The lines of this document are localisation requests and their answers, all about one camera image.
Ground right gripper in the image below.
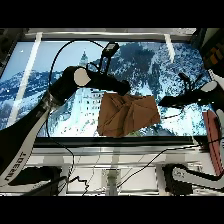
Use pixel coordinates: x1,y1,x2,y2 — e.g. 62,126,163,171
158,94,190,109

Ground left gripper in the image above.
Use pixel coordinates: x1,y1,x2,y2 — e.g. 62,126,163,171
104,76,133,96

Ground brown pants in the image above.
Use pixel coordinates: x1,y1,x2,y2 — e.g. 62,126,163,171
97,92,162,138

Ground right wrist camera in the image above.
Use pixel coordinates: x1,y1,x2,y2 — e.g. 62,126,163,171
177,72,194,93

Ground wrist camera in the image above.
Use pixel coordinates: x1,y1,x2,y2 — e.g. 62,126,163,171
99,41,121,74
177,72,194,93

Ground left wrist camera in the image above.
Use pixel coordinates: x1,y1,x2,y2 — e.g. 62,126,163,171
99,41,121,74

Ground black cable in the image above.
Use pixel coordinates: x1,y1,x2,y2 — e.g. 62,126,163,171
66,154,103,197
45,38,106,161
115,138,224,190

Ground silver frame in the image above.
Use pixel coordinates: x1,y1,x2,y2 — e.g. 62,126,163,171
0,143,224,197

